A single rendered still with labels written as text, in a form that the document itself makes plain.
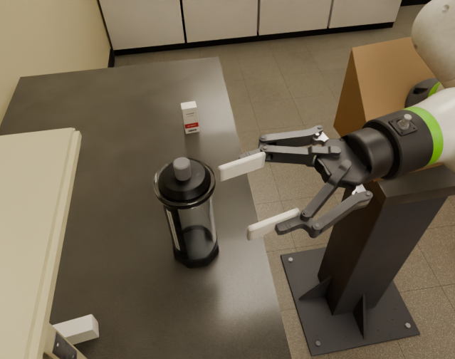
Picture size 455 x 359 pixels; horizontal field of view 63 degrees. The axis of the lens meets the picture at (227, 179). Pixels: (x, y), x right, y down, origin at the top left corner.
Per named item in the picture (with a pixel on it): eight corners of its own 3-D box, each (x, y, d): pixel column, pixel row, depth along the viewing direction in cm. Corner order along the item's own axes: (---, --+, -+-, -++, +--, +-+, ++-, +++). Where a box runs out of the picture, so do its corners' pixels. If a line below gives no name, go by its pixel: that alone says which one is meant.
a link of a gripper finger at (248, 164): (266, 154, 51) (263, 150, 52) (219, 169, 50) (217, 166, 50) (264, 167, 54) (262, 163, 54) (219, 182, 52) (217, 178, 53)
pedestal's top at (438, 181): (432, 111, 115) (437, 100, 112) (500, 187, 94) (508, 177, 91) (335, 125, 113) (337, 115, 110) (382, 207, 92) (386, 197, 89)
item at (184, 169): (160, 211, 62) (153, 186, 57) (159, 172, 68) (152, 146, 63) (214, 204, 63) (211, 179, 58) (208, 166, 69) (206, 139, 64)
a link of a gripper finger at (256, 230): (293, 218, 49) (296, 222, 49) (246, 236, 48) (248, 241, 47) (297, 206, 47) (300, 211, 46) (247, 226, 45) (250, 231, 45)
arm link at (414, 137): (412, 183, 57) (377, 141, 62) (451, 134, 48) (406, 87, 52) (379, 196, 56) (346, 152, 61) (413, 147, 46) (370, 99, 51)
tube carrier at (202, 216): (171, 271, 76) (153, 209, 60) (169, 228, 83) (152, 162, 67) (223, 263, 77) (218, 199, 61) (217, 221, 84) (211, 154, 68)
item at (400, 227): (371, 240, 189) (442, 92, 121) (419, 335, 157) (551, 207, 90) (280, 256, 184) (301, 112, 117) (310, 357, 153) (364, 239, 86)
